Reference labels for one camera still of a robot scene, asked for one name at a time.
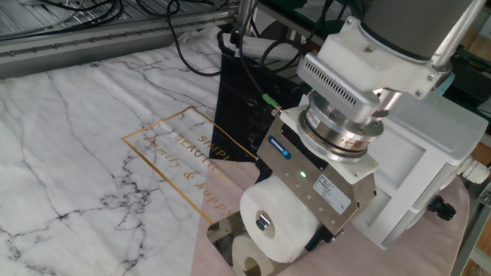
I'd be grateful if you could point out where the silver Schunk gripper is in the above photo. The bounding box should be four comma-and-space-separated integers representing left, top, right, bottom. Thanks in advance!
254, 114, 379, 253

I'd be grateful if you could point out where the white toilet paper roll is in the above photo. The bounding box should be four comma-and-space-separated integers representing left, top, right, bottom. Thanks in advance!
239, 175, 321, 265

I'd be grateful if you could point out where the polished steel paper holder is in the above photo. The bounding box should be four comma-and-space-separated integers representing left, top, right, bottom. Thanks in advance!
206, 214, 308, 276

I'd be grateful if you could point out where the white gripper adapter plate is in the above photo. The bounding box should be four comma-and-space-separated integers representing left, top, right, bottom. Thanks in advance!
278, 105, 381, 186

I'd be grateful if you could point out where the silver force torque sensor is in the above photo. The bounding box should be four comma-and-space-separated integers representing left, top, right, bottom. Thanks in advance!
298, 90, 404, 164

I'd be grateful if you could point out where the white plastic junction box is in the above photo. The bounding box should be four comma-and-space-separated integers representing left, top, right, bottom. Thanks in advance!
351, 90, 489, 250

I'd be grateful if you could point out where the marble print tablecloth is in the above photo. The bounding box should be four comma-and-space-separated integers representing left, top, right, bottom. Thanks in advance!
0, 26, 471, 276

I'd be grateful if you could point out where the black cable with green plug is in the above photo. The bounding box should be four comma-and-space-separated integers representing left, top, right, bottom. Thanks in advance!
229, 32, 284, 116

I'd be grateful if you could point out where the silver vented camera box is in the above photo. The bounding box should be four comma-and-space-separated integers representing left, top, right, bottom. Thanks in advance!
296, 51, 383, 123

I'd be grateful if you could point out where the black cable gland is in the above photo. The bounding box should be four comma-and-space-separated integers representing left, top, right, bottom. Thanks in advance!
427, 195, 457, 222

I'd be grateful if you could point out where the white printed camera mount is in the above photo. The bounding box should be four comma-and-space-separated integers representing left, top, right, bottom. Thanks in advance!
316, 15, 453, 100

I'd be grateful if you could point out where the grey table frame leg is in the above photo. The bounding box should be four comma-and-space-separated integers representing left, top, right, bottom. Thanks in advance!
451, 182, 491, 276

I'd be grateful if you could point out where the black power cable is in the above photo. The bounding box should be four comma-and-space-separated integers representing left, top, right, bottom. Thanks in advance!
166, 0, 223, 77

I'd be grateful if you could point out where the black cable bundle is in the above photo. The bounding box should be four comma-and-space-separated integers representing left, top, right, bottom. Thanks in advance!
0, 0, 126, 41

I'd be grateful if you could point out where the grey aluminium rail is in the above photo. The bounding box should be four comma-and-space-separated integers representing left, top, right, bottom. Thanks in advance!
0, 9, 239, 80

